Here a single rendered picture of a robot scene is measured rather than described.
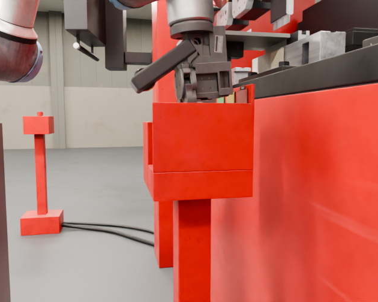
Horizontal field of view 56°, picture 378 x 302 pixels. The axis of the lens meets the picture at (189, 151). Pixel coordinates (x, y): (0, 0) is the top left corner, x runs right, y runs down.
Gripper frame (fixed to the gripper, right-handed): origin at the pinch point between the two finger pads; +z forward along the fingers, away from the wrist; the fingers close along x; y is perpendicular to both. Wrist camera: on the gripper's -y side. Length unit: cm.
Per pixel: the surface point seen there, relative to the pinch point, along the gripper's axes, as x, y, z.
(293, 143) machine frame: -0.5, 18.6, 0.5
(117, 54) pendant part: 175, -7, -47
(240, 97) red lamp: -0.8, 9.4, -8.2
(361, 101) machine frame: -17.9, 19.1, -5.9
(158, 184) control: -4.9, -6.0, 4.1
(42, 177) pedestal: 199, -65, 29
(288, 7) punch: 32, 36, -32
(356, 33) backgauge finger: 30, 55, -24
